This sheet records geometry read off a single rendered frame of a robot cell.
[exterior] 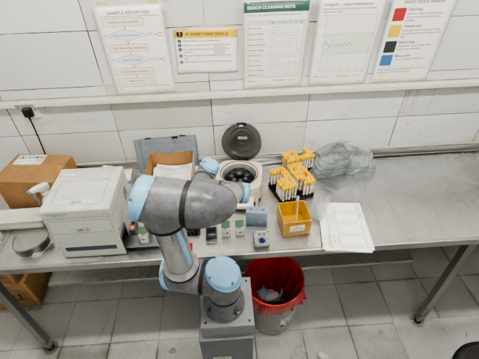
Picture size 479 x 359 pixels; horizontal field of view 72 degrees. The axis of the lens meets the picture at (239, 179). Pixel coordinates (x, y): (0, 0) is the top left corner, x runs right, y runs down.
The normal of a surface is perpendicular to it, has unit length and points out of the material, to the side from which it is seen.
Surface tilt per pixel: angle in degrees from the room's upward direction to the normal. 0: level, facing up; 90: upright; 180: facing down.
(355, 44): 92
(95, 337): 0
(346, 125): 90
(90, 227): 90
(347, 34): 93
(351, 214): 1
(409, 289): 0
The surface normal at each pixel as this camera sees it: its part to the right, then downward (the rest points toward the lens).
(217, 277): 0.15, -0.71
